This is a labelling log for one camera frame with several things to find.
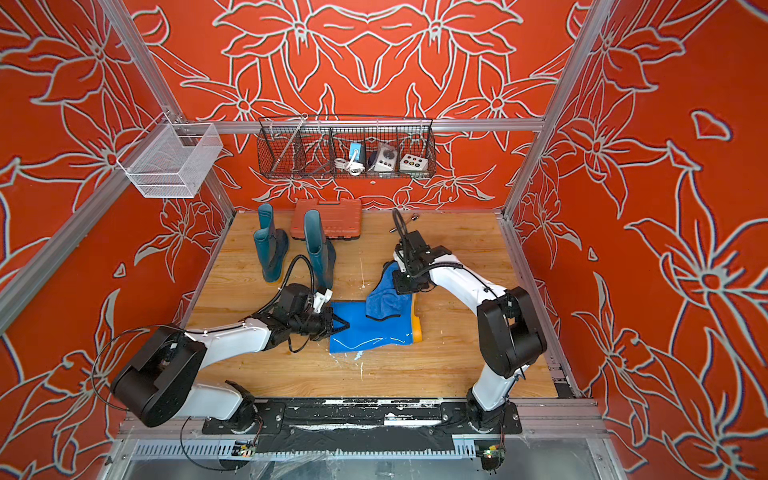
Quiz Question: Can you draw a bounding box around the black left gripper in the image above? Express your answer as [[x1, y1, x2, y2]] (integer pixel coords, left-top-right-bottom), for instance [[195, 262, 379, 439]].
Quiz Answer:
[[289, 308, 350, 340]]

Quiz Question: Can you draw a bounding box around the blue microfiber cloth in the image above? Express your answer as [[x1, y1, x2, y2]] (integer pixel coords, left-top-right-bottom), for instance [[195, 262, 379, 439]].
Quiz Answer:
[[365, 261, 411, 322]]

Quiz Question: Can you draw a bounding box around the teal rubber boot orange sole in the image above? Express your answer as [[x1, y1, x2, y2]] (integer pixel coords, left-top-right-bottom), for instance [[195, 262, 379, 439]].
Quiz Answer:
[[253, 203, 289, 283]]

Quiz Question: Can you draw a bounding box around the blue rubber boot orange sole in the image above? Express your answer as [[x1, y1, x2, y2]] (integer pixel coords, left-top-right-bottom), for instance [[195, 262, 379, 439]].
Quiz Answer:
[[329, 296, 423, 354]]

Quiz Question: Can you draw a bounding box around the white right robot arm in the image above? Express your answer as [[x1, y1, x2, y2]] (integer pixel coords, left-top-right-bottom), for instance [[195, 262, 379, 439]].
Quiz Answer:
[[393, 228, 547, 432]]

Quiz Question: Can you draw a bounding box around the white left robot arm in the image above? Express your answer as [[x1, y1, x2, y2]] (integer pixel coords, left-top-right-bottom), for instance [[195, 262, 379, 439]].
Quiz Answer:
[[110, 307, 350, 433]]

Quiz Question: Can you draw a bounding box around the red plastic tool case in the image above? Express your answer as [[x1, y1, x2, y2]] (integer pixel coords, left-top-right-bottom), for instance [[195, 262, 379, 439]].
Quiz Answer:
[[289, 199, 362, 240]]

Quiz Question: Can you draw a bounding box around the white socket box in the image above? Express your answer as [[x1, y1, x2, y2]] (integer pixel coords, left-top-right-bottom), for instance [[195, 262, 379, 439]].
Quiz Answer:
[[399, 154, 428, 175]]

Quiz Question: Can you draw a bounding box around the white power adapter box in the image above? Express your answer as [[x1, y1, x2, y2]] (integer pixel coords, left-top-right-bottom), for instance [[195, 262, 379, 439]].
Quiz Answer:
[[372, 143, 398, 173]]

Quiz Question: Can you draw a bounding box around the blue white small box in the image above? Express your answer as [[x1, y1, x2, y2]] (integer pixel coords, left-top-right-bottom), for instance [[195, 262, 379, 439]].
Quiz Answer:
[[348, 142, 365, 163]]

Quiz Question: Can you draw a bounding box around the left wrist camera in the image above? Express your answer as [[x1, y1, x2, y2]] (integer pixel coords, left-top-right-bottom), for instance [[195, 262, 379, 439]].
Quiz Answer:
[[277, 283, 333, 315]]

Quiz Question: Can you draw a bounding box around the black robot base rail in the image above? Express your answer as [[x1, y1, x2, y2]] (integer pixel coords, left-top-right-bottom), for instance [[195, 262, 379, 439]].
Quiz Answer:
[[202, 398, 522, 461]]

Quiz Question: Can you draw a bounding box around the black wire wall basket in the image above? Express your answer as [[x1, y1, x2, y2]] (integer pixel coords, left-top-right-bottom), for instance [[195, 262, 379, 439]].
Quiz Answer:
[[256, 115, 437, 180]]

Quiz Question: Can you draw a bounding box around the clear plastic wall bin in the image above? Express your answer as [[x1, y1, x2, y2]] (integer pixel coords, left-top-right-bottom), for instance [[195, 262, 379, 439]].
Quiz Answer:
[[118, 123, 223, 199]]

